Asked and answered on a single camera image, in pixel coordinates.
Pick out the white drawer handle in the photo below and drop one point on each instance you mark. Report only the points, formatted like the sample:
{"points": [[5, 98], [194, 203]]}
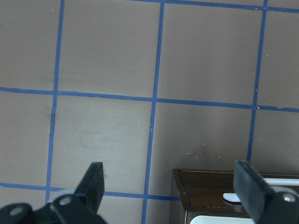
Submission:
{"points": [[231, 198]]}

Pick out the white plastic tray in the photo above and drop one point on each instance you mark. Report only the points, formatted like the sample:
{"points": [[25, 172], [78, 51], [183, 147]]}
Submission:
{"points": [[220, 220]]}

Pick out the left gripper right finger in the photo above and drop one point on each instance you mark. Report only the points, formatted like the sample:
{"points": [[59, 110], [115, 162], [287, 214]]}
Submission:
{"points": [[265, 204]]}

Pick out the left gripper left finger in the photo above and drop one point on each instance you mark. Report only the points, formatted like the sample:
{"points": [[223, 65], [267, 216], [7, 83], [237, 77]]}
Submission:
{"points": [[79, 207]]}

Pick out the wooden drawer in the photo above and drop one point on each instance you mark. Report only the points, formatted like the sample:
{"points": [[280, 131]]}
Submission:
{"points": [[205, 191]]}

